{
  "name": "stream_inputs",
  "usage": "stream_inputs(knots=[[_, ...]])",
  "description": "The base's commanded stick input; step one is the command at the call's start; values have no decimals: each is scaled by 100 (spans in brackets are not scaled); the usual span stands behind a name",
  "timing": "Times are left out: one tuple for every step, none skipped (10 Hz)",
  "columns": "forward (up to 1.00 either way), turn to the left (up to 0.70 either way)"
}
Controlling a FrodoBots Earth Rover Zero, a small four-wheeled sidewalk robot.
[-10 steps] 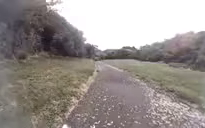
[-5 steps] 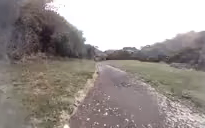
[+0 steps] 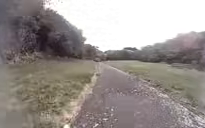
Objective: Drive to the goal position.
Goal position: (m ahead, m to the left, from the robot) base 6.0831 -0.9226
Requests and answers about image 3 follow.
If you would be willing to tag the dark asphalt path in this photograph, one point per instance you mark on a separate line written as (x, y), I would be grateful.
(123, 100)

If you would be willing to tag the grass field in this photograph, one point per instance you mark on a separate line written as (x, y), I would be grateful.
(170, 75)
(46, 86)

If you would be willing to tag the row of trees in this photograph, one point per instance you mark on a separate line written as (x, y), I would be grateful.
(46, 33)
(176, 50)

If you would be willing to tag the pale stubby robot's own part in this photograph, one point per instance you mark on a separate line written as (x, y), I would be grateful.
(66, 126)

